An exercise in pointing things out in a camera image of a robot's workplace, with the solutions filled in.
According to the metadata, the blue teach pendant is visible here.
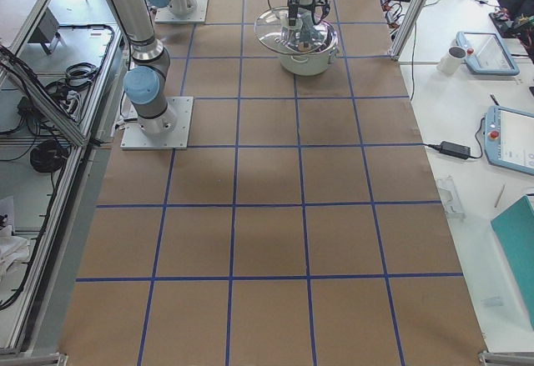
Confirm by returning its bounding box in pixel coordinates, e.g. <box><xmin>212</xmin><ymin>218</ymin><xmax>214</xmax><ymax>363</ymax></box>
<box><xmin>456</xmin><ymin>32</ymin><xmax>520</xmax><ymax>76</ymax></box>
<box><xmin>483</xmin><ymin>106</ymin><xmax>533</xmax><ymax>175</ymax></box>

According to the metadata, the clear plastic holder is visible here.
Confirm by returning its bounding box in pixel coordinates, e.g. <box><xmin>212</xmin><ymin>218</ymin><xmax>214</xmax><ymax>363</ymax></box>
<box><xmin>436</xmin><ymin>176</ymin><xmax>465</xmax><ymax>219</ymax></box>

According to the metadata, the aluminium frame post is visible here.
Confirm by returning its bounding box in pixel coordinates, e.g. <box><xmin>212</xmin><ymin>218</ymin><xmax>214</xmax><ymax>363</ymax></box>
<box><xmin>390</xmin><ymin>0</ymin><xmax>426</xmax><ymax>61</ymax></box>

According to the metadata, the brown paper table mat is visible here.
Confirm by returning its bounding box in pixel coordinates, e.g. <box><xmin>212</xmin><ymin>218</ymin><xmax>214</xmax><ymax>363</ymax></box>
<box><xmin>59</xmin><ymin>0</ymin><xmax>484</xmax><ymax>365</ymax></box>

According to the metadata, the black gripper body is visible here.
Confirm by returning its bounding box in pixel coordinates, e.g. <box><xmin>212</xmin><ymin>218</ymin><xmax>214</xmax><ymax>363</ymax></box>
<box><xmin>287</xmin><ymin>0</ymin><xmax>330</xmax><ymax>12</ymax></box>

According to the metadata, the white mug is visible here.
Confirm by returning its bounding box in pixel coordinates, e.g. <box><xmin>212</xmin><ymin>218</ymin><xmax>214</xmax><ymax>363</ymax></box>
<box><xmin>436</xmin><ymin>46</ymin><xmax>466</xmax><ymax>75</ymax></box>

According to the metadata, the black power adapter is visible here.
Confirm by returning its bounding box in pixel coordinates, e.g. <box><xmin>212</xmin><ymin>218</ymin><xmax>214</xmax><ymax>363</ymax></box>
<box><xmin>439</xmin><ymin>141</ymin><xmax>471</xmax><ymax>160</ymax></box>

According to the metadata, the glass pot lid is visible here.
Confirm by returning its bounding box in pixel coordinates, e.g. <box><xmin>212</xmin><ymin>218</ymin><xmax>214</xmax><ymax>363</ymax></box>
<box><xmin>254</xmin><ymin>7</ymin><xmax>333</xmax><ymax>55</ymax></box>

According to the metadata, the pale green cooking pot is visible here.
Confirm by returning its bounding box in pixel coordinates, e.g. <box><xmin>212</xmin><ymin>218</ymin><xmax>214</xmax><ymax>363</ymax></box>
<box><xmin>278</xmin><ymin>24</ymin><xmax>340</xmax><ymax>77</ymax></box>

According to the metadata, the teal box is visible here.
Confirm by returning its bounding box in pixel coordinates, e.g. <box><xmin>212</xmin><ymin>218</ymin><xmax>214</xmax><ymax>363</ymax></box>
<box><xmin>491</xmin><ymin>195</ymin><xmax>533</xmax><ymax>326</ymax></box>

